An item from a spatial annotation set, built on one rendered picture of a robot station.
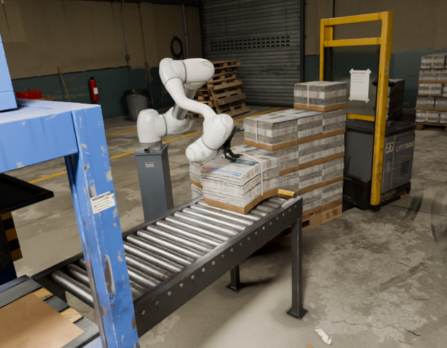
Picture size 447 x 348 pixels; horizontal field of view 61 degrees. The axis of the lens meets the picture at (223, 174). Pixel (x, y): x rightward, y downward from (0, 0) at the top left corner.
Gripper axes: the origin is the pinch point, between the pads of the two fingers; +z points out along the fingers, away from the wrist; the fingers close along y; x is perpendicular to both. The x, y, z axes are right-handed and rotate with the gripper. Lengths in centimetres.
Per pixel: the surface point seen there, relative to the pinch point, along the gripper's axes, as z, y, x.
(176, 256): -66, 39, 15
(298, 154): 117, 32, -27
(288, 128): 105, 8, -30
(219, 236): -41, 38, 18
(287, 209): 4.8, 35.0, 29.1
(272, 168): 12.0, 15.8, 13.8
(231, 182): -19.2, 17.8, 8.2
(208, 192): -17.0, 27.7, -10.0
